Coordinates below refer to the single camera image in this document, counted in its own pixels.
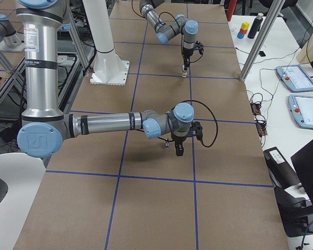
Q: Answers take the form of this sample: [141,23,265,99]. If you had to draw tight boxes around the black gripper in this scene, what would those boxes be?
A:
[182,47,194,70]
[171,130,191,156]

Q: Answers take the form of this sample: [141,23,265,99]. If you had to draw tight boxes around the white PPR valve with handle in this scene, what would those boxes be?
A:
[181,68,187,78]

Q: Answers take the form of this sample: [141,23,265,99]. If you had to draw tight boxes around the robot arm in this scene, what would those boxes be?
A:
[139,1,204,77]
[16,1,200,158]

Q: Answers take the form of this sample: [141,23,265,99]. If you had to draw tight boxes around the stacked colour blocks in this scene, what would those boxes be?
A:
[237,22,250,39]

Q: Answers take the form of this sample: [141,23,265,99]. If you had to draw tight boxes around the black water bottle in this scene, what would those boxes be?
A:
[247,13,264,39]

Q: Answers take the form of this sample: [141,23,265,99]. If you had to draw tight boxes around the black electronic device box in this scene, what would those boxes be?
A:
[263,147,300,189]

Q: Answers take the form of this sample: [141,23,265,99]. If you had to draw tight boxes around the left teach pendant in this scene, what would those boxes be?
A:
[276,65,313,93]

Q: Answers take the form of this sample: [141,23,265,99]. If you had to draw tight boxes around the teach pendant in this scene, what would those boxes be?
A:
[276,65,313,93]
[287,94,313,129]

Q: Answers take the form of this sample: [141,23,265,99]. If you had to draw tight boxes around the right teach pendant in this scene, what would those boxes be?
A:
[287,94,313,129]

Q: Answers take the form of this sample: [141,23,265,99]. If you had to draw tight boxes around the white chair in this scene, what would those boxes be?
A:
[0,153,45,249]

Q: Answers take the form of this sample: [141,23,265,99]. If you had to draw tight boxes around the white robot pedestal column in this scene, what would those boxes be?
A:
[83,0,130,85]

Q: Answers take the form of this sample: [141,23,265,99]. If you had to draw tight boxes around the black usb hub with cables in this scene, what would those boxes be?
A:
[250,102,267,137]

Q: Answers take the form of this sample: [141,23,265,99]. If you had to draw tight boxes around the grey aluminium frame post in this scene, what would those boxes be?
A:
[239,0,285,82]

